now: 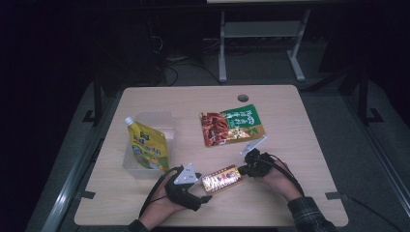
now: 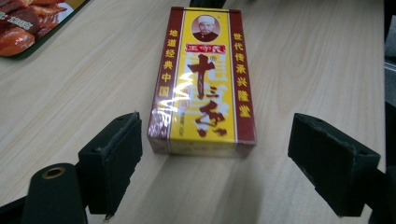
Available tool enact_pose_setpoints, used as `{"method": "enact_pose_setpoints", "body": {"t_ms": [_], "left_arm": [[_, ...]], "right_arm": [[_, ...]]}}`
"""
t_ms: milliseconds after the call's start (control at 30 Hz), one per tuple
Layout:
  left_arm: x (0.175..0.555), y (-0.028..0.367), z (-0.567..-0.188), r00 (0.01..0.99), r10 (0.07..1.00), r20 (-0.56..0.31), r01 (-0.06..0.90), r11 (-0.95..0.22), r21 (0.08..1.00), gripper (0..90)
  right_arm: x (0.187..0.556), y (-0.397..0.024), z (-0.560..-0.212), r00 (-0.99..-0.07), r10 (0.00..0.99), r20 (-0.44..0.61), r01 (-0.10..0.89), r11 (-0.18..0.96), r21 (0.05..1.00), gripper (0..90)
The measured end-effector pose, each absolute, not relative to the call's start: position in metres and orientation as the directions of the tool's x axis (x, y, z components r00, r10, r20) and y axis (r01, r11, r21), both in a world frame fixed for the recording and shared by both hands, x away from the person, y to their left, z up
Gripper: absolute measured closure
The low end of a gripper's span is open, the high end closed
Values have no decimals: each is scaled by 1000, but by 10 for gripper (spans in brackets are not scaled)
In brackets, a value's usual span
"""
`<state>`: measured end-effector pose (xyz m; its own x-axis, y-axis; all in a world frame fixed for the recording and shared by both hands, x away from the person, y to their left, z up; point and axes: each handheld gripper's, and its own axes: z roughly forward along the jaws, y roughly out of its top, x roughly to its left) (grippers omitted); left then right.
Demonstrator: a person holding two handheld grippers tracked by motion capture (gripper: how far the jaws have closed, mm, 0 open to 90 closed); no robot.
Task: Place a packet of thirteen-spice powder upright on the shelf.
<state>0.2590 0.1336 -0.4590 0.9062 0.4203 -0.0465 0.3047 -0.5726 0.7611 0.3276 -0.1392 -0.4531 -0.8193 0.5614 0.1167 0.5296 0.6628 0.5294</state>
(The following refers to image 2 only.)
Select green and red sauce packet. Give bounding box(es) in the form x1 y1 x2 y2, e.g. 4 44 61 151
0 0 92 61

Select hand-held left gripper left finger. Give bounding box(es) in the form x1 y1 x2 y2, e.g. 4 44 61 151
78 111 144 219

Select yellow and red seasoning box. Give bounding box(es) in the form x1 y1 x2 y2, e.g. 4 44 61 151
147 6 258 157

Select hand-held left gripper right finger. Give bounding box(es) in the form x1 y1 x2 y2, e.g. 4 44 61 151
287 112 382 218

